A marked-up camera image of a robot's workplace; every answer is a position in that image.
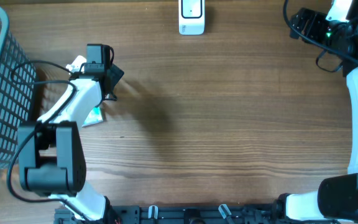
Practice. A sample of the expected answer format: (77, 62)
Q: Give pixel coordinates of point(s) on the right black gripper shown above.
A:
(317, 20)

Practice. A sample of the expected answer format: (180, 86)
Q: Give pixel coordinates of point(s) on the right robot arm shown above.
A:
(336, 198)

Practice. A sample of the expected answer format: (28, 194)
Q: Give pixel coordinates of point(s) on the dark grey plastic shopping basket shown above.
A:
(8, 93)

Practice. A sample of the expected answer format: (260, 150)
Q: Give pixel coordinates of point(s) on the white barcode scanner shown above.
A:
(191, 17)

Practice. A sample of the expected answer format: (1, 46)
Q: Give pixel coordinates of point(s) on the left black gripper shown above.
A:
(115, 73)

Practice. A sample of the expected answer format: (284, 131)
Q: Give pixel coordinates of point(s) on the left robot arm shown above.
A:
(50, 154)

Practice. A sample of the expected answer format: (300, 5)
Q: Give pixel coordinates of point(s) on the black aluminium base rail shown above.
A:
(246, 214)

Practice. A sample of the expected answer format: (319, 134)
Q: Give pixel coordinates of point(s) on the small teal white box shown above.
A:
(94, 117)

